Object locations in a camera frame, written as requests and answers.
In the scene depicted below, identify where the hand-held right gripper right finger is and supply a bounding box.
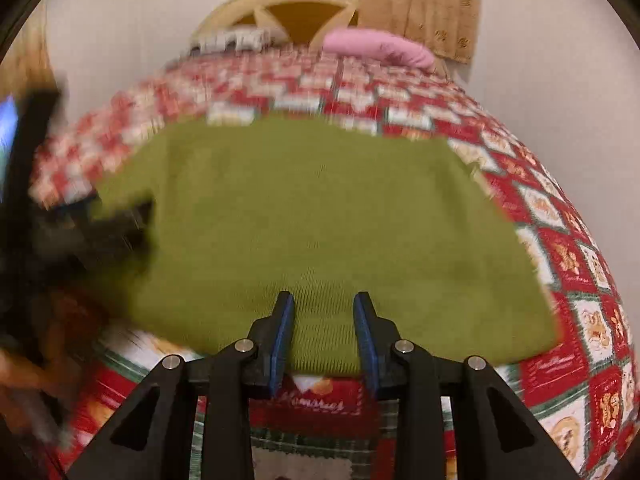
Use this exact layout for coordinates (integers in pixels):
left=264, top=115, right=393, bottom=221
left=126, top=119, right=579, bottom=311
left=352, top=291, right=581, bottom=480

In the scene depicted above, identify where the pink pillow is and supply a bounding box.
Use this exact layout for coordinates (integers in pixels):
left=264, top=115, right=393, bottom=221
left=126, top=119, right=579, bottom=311
left=322, top=29, right=435, bottom=68

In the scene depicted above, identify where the white grey patterned pillow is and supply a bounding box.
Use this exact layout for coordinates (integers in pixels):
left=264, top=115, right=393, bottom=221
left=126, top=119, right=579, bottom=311
left=190, top=27, right=288, bottom=56

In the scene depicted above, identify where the red bear printed quilt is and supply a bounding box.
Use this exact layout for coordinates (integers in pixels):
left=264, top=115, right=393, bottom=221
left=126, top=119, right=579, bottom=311
left=27, top=45, right=636, bottom=480

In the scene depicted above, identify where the beige floral curtain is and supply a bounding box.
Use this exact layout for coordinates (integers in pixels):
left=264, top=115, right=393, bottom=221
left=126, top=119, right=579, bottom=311
left=360, top=0, right=483, bottom=65

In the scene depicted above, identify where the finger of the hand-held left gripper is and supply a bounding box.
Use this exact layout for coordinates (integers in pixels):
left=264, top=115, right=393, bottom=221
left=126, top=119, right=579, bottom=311
left=95, top=199, right=157, bottom=266

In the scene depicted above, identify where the cream wooden headboard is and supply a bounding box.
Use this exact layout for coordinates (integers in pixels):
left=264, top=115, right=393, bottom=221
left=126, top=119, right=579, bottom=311
left=192, top=0, right=363, bottom=53

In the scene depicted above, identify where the green orange striped knit sweater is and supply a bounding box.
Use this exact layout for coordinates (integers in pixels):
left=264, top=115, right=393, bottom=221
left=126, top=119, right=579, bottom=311
left=92, top=115, right=561, bottom=376

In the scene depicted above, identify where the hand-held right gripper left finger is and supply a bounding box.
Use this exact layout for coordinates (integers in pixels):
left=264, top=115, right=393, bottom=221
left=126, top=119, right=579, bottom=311
left=67, top=291, right=296, bottom=480

